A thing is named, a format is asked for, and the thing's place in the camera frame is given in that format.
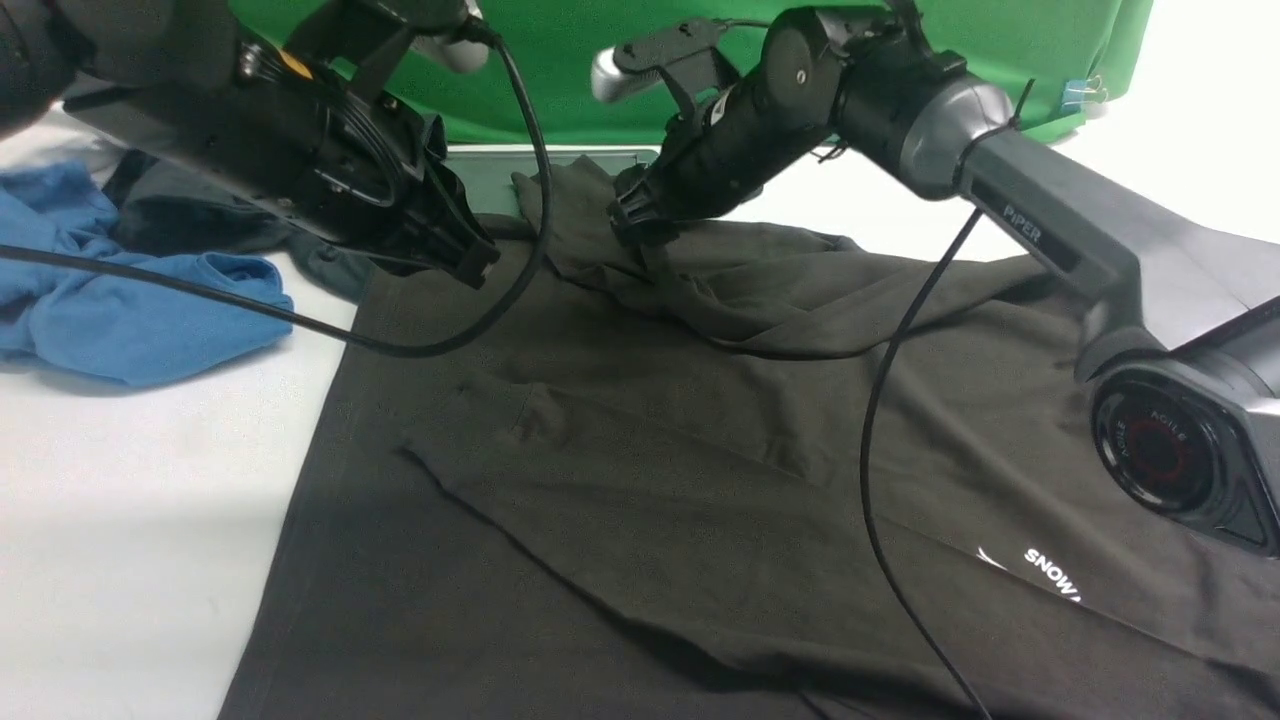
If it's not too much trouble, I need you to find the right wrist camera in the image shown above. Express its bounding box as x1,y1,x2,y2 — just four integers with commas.
590,18,741,118

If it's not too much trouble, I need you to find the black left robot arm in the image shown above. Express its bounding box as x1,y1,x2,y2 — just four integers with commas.
3,1,500,288

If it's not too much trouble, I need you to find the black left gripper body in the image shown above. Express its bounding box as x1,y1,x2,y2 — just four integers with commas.
65,40,500,288

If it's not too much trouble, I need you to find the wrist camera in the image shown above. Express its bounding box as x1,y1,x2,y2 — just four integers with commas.
285,0,497,76
590,18,741,118

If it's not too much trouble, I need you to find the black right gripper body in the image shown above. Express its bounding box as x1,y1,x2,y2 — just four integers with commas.
609,79,836,246

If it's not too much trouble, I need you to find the blue binder clip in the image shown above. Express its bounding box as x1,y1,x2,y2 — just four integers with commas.
1059,76,1110,115

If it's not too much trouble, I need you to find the dark teal crumpled garment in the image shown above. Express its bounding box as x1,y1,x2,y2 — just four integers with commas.
102,150,375,304

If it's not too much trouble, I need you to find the dark gray long-sleeve top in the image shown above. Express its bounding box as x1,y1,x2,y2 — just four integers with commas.
220,159,1277,719

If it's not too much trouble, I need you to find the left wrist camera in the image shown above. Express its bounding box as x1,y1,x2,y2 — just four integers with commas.
285,0,497,76

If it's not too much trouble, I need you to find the green backdrop cloth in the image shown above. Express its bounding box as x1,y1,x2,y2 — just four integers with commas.
388,1,1152,145

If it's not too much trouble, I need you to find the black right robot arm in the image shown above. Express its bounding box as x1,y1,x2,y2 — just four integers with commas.
591,1,1279,559

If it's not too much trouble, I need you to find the black left camera cable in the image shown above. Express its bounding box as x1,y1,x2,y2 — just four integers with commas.
0,26,553,359

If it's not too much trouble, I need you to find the blue crumpled garment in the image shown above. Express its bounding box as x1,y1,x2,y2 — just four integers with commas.
1,161,293,388

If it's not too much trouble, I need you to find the dark gray flat tray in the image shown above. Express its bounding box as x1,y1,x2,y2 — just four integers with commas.
445,143,658,217

